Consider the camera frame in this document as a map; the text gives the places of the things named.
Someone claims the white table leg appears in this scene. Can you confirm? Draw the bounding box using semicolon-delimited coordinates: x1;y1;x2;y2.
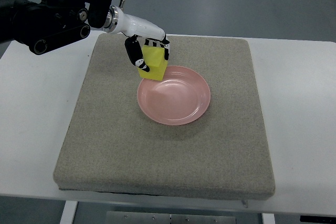
59;200;78;224

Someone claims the yellow foam block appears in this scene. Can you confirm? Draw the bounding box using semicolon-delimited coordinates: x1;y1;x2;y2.
138;45;168;81

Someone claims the grey fabric mat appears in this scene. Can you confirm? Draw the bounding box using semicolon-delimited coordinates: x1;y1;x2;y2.
54;34;276;200

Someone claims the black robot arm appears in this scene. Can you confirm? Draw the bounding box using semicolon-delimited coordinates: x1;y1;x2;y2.
1;0;112;55

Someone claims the metal table base plate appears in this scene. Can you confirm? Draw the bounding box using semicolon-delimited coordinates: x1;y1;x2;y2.
105;211;236;224

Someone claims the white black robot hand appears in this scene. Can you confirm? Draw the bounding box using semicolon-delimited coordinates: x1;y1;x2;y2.
103;6;170;72

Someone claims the pink plate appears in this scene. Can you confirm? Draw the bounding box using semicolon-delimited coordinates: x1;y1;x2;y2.
137;66;211;126

